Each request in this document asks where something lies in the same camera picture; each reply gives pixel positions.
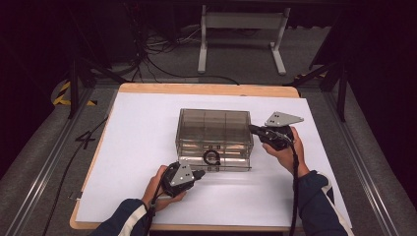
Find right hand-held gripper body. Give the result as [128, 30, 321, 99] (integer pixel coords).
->
[257, 111, 305, 151]

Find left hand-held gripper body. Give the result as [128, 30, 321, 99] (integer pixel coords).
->
[160, 159, 198, 199]

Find black ring bracelet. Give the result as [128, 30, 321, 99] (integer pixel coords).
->
[203, 148, 222, 166]

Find clear grey drawer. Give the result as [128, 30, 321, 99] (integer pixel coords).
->
[176, 148, 254, 172]
[175, 141, 255, 152]

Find clear grey drawer box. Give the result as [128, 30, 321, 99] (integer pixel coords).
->
[175, 107, 255, 172]

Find person's right hand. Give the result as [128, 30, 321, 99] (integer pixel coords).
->
[262, 126, 311, 178]

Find person's left hand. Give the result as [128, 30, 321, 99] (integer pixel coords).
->
[141, 164, 188, 212]

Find white paper sheet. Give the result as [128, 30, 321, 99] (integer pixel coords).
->
[75, 91, 353, 229]

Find black metal stand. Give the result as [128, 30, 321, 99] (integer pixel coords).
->
[67, 58, 127, 120]
[283, 58, 349, 123]

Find yellow black floor tape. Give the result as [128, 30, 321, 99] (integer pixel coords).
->
[52, 81, 98, 107]

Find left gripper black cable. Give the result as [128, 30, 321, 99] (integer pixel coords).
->
[144, 163, 178, 236]

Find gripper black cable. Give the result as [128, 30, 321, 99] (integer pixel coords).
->
[144, 163, 178, 236]
[288, 137, 301, 236]

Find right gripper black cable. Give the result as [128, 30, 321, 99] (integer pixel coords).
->
[288, 137, 301, 236]

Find white metal stand frame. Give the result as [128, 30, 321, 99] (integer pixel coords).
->
[197, 4, 292, 77]

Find thin black floor cable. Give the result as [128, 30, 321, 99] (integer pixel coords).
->
[41, 116, 110, 236]

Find aluminium floor rail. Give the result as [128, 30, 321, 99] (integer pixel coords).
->
[323, 91, 399, 236]
[4, 87, 96, 236]

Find bundle of floor cables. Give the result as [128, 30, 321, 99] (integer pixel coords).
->
[131, 26, 205, 67]

